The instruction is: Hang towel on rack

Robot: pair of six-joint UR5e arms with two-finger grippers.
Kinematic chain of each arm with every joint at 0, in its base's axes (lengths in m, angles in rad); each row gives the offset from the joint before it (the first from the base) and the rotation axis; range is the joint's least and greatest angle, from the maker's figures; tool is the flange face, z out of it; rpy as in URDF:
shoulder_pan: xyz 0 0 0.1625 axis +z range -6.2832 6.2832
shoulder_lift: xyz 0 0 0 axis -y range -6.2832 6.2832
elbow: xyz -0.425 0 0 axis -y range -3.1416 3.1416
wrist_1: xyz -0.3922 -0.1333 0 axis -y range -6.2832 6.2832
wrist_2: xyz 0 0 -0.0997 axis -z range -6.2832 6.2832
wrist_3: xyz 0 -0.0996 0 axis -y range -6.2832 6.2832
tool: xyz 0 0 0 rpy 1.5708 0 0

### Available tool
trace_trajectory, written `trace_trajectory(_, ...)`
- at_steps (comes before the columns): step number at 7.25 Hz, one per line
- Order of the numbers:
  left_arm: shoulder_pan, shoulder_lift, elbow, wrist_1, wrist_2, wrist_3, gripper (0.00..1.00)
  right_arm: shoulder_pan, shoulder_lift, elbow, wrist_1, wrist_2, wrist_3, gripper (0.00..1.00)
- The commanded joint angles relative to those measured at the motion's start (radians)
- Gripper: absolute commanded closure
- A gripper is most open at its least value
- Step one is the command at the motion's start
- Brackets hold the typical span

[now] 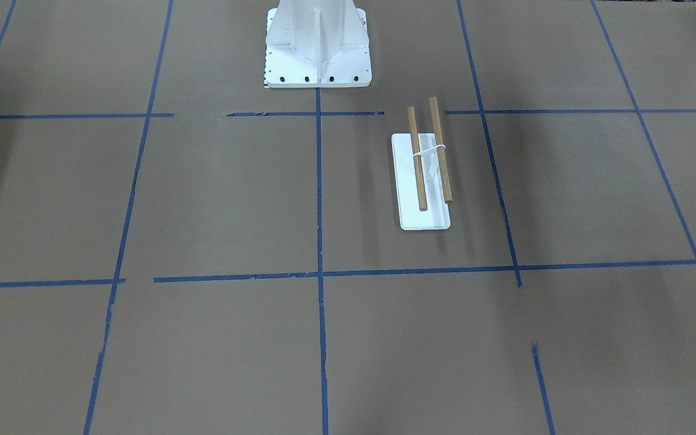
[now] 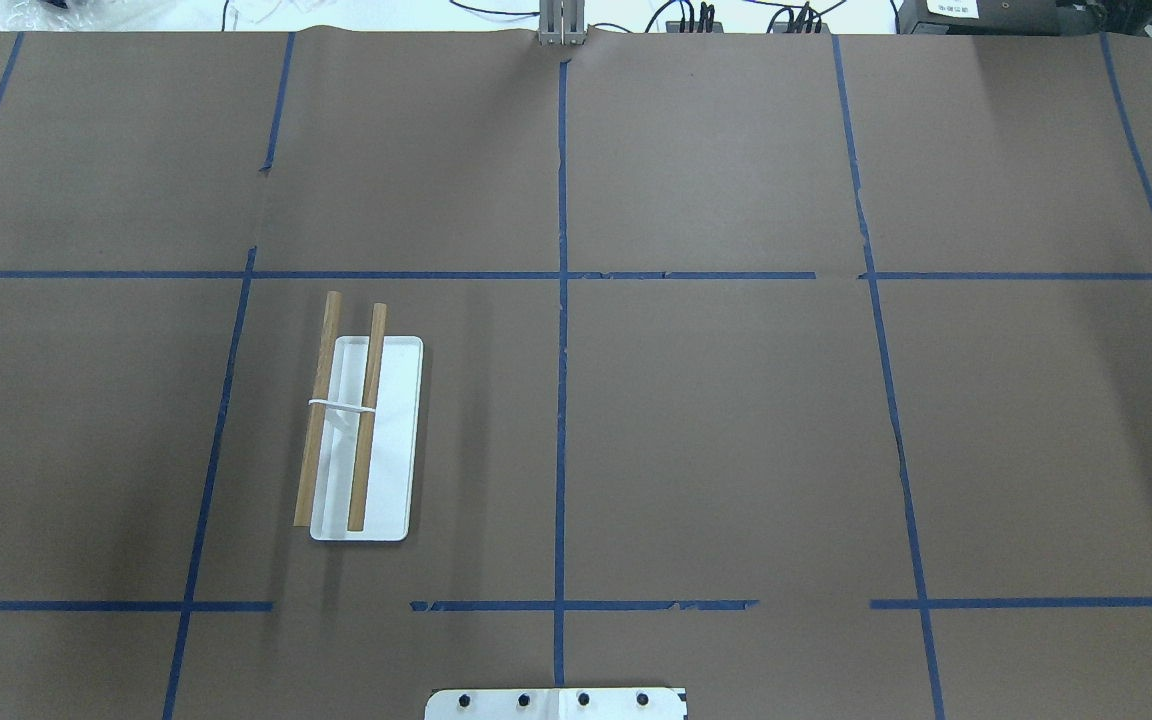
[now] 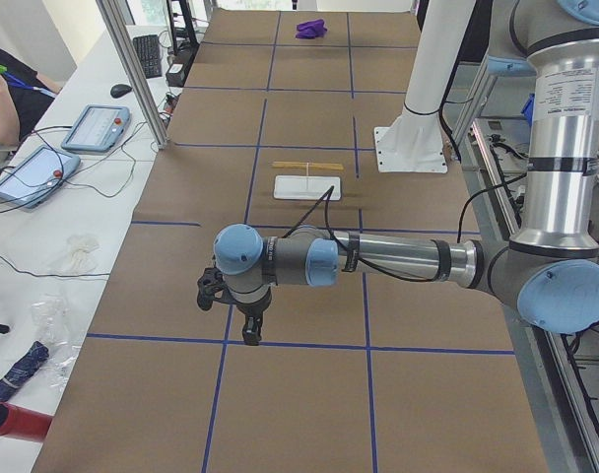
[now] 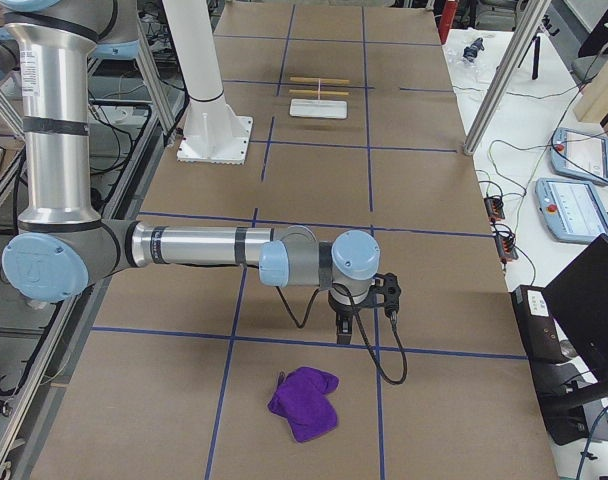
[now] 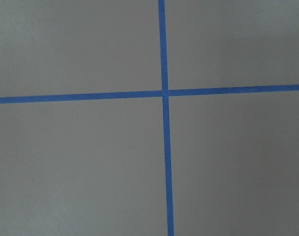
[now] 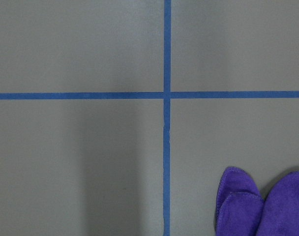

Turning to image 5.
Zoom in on blue tape grid lines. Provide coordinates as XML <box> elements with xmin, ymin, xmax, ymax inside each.
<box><xmin>0</xmin><ymin>0</ymin><xmax>299</xmax><ymax>236</ymax></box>

